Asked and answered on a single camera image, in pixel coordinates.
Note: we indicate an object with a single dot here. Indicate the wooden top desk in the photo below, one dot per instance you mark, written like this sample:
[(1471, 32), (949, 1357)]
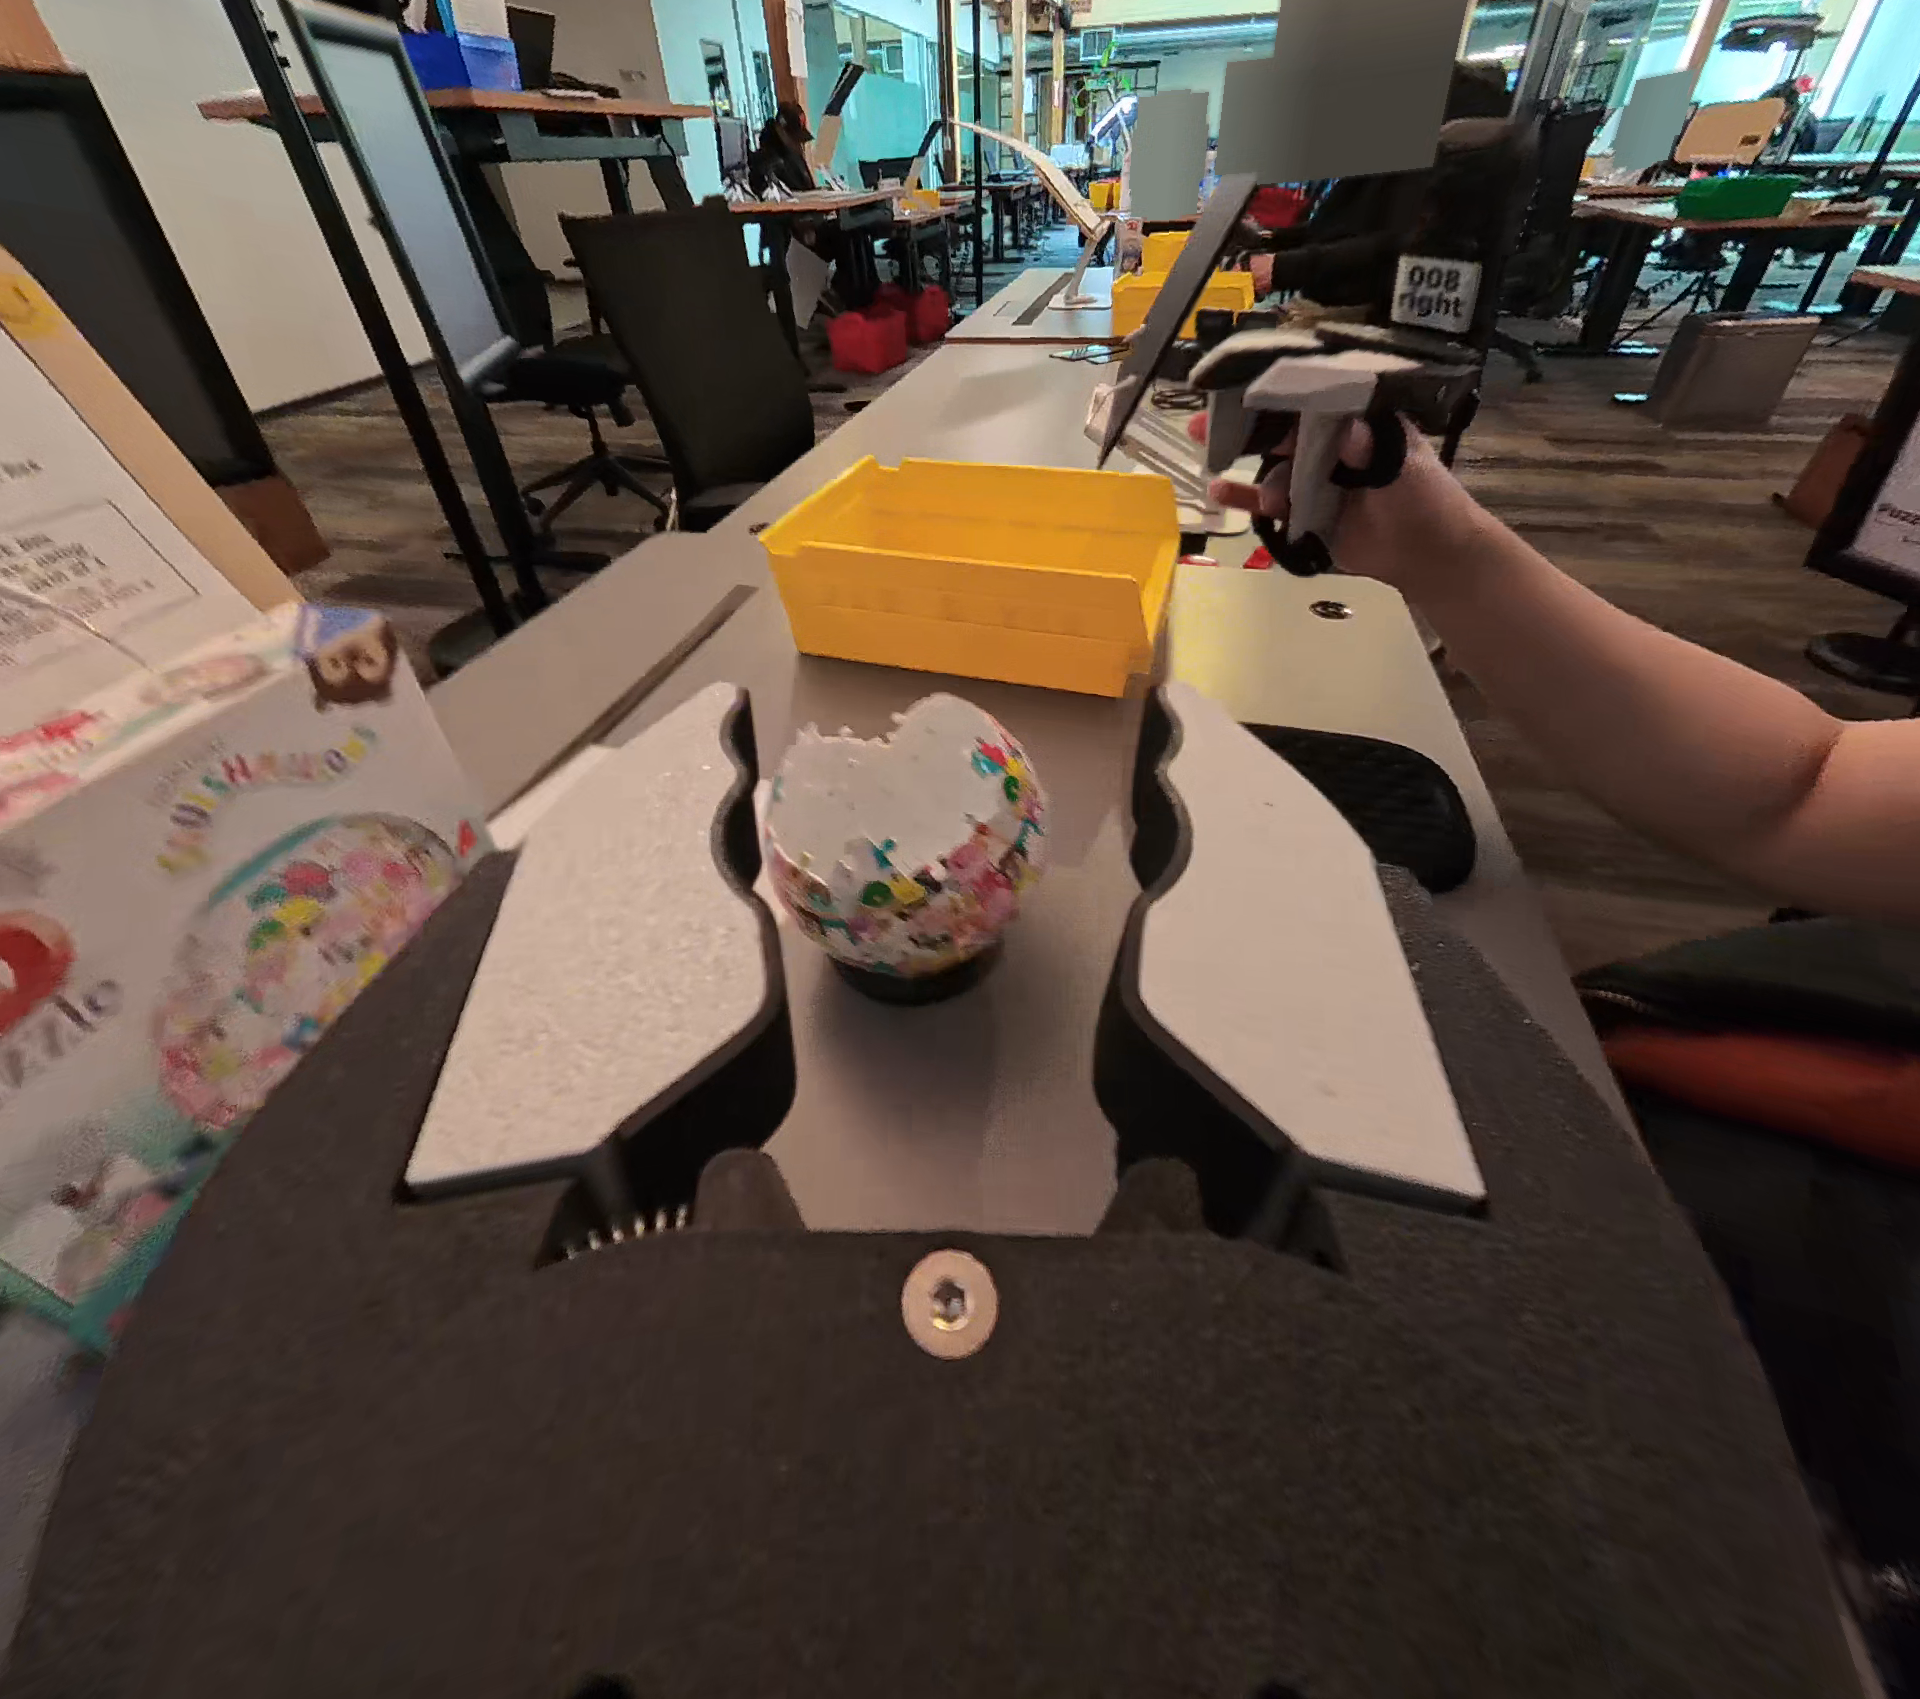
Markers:
[(451, 102)]

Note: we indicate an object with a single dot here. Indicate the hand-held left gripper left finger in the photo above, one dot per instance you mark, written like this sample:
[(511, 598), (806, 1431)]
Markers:
[(614, 949)]

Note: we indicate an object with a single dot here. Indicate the black office chair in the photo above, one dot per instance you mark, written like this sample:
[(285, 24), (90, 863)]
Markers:
[(675, 334)]

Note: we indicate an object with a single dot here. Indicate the red storage bin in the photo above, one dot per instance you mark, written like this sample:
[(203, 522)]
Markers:
[(867, 342), (922, 312)]

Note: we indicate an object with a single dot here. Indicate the black easel whiteboard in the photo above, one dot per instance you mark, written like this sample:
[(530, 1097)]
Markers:
[(405, 168)]

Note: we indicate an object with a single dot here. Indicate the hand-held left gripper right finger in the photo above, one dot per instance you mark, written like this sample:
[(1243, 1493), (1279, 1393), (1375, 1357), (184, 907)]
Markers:
[(1290, 979)]

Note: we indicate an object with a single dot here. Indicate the black wrist rest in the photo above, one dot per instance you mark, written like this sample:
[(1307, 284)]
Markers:
[(1380, 799)]

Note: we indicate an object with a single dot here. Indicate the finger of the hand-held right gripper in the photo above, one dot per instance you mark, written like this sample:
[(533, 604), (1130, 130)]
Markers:
[(1305, 382), (1260, 348)]

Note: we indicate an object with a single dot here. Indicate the person's right hand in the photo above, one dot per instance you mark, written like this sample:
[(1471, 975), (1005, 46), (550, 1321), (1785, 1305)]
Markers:
[(1395, 530)]

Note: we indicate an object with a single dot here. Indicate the grey metal bin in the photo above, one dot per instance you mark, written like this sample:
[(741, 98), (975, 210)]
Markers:
[(1732, 372)]

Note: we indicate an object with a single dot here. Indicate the black tilted monitor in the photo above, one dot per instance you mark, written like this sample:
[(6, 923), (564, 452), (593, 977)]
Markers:
[(1178, 304)]

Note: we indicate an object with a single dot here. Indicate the yellow plastic bin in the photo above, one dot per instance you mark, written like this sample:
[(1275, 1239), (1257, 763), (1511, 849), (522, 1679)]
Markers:
[(1149, 304), (975, 590)]

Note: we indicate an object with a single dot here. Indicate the colourful puzzle ball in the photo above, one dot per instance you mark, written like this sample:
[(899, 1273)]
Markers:
[(900, 829)]

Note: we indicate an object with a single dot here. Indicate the printed puzzle box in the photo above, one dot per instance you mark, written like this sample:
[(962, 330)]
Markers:
[(224, 919)]

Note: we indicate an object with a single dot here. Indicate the person's leg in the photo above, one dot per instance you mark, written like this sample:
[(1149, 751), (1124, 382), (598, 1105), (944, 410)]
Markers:
[(1770, 1353)]

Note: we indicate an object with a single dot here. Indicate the black framed sign stand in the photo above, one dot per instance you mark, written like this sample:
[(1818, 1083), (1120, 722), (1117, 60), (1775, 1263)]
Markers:
[(1875, 530)]

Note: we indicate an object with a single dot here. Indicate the person's right forearm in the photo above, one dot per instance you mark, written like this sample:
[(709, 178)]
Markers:
[(1650, 710)]

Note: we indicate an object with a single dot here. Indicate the blue storage bin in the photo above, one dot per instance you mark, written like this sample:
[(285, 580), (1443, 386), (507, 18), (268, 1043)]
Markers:
[(459, 60)]

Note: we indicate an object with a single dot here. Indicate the tan board with paper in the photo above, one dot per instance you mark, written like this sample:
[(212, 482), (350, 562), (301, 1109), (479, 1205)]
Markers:
[(90, 530)]

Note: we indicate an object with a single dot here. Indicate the white monitor stand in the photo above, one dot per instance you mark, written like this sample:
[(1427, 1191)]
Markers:
[(1149, 446)]

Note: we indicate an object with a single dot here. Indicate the green storage bin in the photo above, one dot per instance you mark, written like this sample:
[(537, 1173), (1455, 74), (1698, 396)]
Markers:
[(1736, 196)]

